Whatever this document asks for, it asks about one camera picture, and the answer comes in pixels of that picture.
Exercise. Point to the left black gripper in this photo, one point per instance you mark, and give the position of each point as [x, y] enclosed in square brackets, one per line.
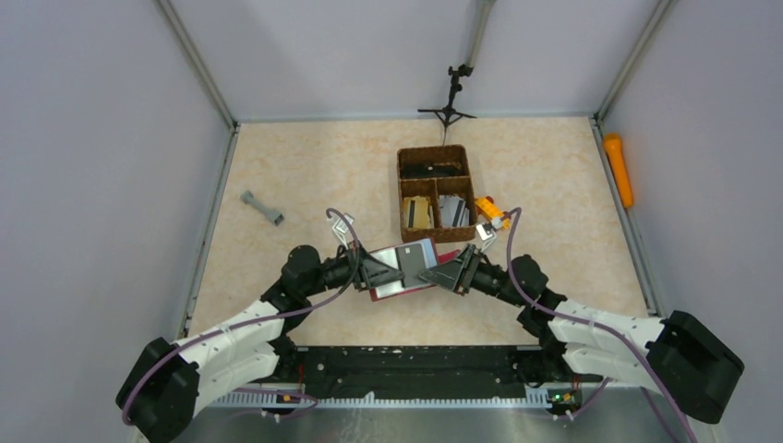
[361, 269]

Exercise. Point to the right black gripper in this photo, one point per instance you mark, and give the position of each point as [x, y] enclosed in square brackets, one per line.
[469, 271]

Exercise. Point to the red leather card holder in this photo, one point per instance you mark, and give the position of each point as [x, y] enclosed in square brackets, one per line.
[387, 255]

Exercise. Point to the grey black credit card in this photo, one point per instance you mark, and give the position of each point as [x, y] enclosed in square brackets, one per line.
[412, 259]

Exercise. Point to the gold credit card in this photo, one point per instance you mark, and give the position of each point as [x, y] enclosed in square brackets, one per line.
[416, 212]

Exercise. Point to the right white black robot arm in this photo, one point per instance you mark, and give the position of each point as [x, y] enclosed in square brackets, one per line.
[676, 356]

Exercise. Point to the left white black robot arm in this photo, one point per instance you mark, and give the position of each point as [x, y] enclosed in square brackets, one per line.
[171, 382]

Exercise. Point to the gold cards pile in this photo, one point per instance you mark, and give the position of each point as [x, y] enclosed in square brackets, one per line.
[428, 217]

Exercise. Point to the black cards pile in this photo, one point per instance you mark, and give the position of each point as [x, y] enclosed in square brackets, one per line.
[430, 170]

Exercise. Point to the orange yellow toy car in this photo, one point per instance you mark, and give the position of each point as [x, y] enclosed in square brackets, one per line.
[487, 208]

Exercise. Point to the brown woven divided basket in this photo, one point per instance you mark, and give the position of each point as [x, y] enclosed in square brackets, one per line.
[431, 189]

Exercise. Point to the grey toy block bar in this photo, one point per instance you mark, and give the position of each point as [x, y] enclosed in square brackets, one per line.
[272, 215]

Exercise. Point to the orange flashlight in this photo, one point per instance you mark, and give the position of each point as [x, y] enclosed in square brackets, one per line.
[613, 148]

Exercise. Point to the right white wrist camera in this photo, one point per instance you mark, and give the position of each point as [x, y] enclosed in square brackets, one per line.
[488, 233]

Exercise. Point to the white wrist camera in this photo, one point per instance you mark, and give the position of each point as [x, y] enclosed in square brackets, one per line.
[341, 227]
[488, 233]

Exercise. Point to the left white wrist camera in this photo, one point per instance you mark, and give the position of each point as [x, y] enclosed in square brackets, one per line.
[341, 227]

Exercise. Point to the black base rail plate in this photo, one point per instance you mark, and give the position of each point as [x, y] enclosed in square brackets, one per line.
[420, 372]

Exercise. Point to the black camera tripod stand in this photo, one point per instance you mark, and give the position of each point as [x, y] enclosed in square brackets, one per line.
[448, 114]

